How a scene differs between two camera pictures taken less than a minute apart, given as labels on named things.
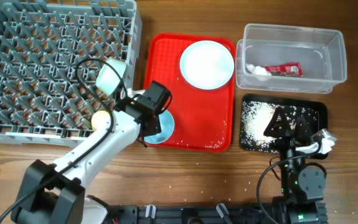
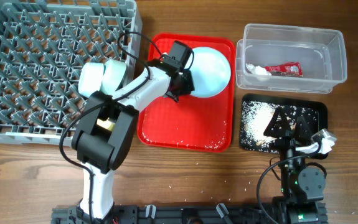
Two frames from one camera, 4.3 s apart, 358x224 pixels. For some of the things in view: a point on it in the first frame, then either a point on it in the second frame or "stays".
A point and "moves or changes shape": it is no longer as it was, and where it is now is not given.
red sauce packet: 289,69 stays
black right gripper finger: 279,126 stays
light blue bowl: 167,122 → 90,78
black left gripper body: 157,128 → 186,84
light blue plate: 207,65 moves or changes shape
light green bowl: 108,79 stays
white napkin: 258,70 stays
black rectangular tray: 256,112 stays
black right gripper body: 287,147 stays
